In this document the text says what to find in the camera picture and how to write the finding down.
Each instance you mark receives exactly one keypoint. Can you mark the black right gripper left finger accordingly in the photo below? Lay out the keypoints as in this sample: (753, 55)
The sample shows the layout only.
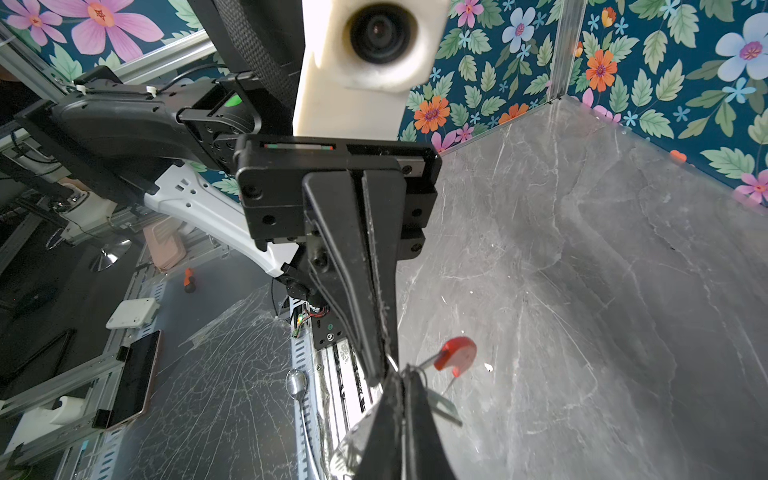
(382, 456)

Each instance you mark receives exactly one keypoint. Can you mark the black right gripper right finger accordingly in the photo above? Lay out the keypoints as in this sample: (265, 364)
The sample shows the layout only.
(425, 457)

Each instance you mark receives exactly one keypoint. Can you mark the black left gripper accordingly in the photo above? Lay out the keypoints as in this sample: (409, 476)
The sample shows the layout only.
(332, 190)

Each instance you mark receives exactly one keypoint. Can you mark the large keyring with red grip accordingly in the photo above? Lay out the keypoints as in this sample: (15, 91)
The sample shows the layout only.
(457, 356)

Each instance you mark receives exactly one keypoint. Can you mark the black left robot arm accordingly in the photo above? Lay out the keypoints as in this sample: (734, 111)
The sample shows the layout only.
(171, 147)

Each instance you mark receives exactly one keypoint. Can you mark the metal spoon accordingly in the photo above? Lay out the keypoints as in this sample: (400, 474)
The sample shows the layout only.
(297, 387)

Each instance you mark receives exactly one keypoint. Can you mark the white flat box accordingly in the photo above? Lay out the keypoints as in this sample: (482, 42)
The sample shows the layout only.
(133, 313)

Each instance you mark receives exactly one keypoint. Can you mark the black smartphone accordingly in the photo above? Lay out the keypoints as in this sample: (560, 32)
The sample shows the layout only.
(133, 392)

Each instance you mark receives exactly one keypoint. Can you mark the aluminium left diagonal bar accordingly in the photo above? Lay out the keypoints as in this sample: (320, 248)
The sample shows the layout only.
(23, 62)

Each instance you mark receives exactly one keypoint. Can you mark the aluminium frame post back left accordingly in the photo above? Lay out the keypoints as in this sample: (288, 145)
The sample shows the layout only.
(566, 39)

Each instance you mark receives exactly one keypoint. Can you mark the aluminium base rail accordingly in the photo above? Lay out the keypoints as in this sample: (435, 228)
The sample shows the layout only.
(218, 407)

